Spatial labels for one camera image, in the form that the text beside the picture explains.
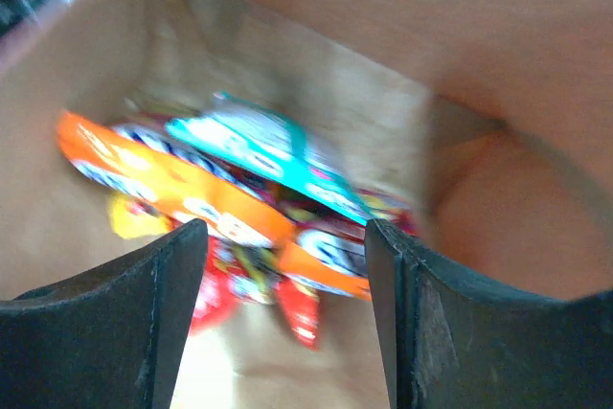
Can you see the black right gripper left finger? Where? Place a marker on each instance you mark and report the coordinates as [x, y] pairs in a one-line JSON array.
[[110, 337]]

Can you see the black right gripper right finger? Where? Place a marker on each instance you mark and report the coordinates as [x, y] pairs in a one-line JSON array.
[[451, 337]]

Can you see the teal snack packet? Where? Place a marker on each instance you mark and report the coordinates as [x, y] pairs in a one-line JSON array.
[[274, 147]]

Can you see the red brown paper bag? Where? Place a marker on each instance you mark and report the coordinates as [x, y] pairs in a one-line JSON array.
[[492, 118]]

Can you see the red candy wrapper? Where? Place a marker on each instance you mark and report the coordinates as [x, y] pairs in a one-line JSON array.
[[235, 275]]

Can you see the orange candy bar pack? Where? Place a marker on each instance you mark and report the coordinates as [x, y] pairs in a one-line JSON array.
[[179, 187]]

